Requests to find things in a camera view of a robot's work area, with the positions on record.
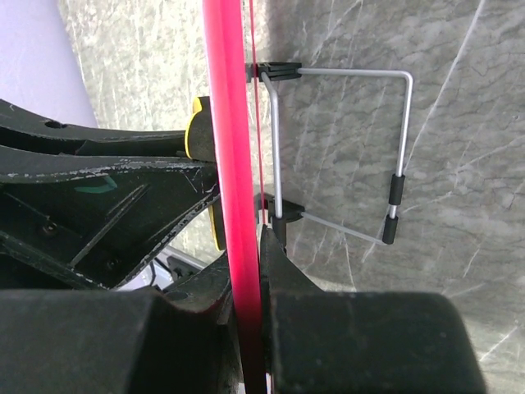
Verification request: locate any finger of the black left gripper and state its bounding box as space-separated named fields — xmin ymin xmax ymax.
xmin=1 ymin=100 xmax=186 ymax=158
xmin=1 ymin=147 xmax=219 ymax=289

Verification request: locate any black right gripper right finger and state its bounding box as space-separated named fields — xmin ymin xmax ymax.
xmin=260 ymin=227 xmax=487 ymax=393

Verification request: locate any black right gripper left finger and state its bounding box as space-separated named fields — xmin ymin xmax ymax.
xmin=1 ymin=256 xmax=240 ymax=393

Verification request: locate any yellow bone-shaped eraser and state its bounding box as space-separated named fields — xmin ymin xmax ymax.
xmin=184 ymin=96 xmax=226 ymax=252

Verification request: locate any pink framed whiteboard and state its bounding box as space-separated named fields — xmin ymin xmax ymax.
xmin=203 ymin=1 xmax=267 ymax=393

